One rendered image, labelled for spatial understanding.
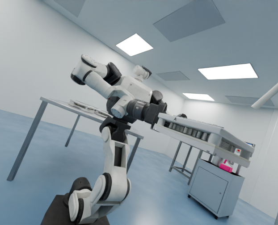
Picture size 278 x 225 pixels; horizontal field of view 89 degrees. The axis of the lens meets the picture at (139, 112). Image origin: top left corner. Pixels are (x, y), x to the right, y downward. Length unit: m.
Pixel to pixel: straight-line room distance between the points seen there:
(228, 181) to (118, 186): 2.27
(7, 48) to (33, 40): 0.59
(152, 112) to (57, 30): 4.51
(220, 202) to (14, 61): 5.25
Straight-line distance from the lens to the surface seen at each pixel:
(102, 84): 0.67
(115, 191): 0.87
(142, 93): 1.00
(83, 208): 1.15
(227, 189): 2.91
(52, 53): 4.76
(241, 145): 0.52
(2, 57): 4.80
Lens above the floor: 0.98
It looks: 4 degrees up
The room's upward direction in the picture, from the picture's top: 22 degrees clockwise
